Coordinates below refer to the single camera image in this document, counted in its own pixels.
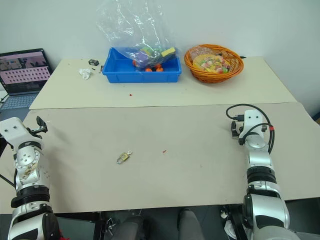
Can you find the small black clip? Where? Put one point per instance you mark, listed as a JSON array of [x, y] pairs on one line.
[[102, 68]]

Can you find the small black box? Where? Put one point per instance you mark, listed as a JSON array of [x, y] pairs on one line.
[[93, 62]]

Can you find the purple toy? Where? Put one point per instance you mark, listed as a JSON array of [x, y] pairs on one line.
[[142, 58]]

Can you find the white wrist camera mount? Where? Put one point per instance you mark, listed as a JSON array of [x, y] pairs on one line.
[[11, 130], [252, 122]]

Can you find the white crumpled scrap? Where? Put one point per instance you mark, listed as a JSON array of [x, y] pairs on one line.
[[228, 225]]

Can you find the orange woven basket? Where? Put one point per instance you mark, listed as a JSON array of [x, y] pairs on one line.
[[212, 73]]

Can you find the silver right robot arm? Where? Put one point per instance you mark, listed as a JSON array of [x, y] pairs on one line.
[[260, 175]]

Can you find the orange toy fruit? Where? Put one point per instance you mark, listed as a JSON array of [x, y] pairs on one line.
[[148, 70], [159, 68], [134, 62]]

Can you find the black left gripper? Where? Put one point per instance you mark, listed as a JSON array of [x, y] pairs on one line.
[[33, 130]]

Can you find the open grey laptop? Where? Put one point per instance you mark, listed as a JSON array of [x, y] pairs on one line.
[[22, 72]]

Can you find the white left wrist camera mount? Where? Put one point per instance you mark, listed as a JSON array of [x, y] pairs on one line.
[[11, 130]]

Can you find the yellow sponge block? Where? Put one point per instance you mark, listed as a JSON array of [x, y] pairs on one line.
[[168, 51]]

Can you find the small brass padlock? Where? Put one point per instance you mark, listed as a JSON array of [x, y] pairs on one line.
[[122, 158]]

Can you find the crumpled white paper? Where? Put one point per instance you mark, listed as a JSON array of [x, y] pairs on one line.
[[85, 73]]

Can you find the blue plastic bin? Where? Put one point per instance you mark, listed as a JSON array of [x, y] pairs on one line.
[[140, 75]]

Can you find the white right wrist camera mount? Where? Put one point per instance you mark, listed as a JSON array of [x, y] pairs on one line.
[[252, 122]]

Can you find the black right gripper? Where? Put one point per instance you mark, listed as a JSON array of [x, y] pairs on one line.
[[240, 128]]

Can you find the clear plastic bag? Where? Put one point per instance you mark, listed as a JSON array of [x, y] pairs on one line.
[[130, 27]]

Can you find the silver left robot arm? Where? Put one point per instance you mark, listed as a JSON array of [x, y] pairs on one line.
[[26, 160]]

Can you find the colourful snack packet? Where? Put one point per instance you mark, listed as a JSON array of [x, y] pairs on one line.
[[211, 63]]

